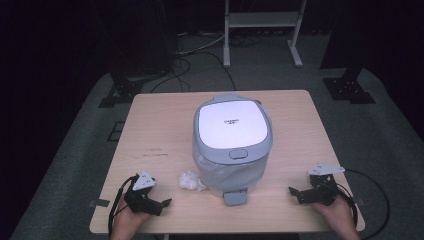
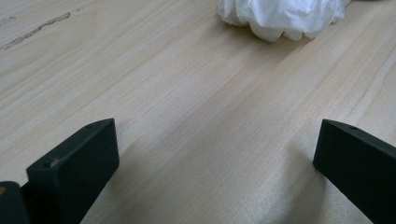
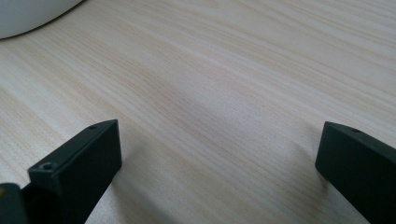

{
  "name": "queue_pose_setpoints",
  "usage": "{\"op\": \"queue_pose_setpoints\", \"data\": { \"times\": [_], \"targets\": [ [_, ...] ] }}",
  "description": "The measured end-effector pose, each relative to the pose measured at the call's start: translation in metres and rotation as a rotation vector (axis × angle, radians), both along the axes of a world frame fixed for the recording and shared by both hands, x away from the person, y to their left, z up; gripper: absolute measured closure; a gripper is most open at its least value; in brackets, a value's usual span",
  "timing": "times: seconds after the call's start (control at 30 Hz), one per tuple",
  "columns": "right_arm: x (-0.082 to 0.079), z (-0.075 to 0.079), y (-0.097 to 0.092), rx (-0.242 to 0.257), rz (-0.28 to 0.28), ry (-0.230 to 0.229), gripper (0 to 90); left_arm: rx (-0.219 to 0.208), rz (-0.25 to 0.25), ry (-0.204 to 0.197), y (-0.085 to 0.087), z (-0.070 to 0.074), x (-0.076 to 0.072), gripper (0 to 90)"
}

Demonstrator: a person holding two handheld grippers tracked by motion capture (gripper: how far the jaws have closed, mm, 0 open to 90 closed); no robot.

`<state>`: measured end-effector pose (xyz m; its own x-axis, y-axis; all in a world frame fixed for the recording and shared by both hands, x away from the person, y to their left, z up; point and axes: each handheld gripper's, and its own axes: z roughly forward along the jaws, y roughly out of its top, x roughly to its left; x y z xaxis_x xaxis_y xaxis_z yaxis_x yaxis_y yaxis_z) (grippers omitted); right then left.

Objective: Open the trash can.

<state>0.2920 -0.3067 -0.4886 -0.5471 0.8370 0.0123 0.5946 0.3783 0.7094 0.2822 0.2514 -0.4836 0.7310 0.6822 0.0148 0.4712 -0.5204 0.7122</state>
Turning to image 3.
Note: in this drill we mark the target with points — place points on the white grey pedal trash bin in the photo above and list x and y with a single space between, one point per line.
28 14

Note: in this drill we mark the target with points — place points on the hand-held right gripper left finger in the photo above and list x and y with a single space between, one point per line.
81 168

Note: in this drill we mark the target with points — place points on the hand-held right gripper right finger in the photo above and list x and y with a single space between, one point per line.
358 165

